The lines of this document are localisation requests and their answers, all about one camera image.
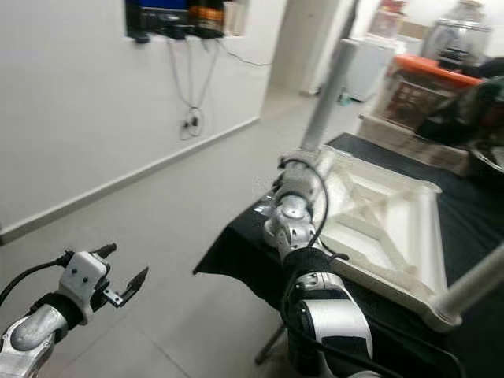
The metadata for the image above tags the white plastic children table top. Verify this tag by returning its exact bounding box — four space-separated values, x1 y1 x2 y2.
283 146 461 332

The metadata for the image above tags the black tablecloth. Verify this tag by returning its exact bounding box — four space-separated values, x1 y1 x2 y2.
193 132 504 378

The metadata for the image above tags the beige cloth covered table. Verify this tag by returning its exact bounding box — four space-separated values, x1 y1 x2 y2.
358 114 473 176

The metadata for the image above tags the white chest appliance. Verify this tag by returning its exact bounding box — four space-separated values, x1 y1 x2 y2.
343 35 395 102

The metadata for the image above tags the orange lid storage box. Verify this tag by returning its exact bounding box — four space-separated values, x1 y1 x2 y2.
370 54 485 131

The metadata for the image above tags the dark metal basin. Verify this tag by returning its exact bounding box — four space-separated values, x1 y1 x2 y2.
469 142 504 178

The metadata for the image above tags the grey appliance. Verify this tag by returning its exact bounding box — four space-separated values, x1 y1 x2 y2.
421 0 493 72

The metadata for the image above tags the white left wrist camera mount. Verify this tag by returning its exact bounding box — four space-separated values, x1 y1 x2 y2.
59 250 111 324

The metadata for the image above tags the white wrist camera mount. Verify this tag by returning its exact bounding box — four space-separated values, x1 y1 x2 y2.
59 250 111 324
277 150 322 202

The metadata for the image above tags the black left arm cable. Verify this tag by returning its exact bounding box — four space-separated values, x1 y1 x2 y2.
0 252 72 304

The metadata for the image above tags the black folding table frame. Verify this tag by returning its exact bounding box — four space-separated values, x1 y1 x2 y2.
254 323 284 365

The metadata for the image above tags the black floor cable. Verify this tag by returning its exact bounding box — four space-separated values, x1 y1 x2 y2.
165 38 217 141

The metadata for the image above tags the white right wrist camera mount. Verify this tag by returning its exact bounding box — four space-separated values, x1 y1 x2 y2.
277 150 322 202

